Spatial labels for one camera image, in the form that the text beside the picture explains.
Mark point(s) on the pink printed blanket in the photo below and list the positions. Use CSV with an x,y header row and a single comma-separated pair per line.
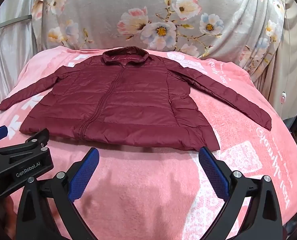
x,y
143,185

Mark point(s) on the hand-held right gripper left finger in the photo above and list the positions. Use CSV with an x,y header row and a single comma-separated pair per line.
x,y
84,172

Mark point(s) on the maroon puffer jacket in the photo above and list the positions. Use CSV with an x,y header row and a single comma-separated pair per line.
x,y
128,100

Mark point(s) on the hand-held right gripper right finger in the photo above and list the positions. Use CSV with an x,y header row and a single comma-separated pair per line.
x,y
213,172

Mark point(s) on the grey floral bed sheet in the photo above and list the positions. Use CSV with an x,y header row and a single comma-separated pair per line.
x,y
108,10

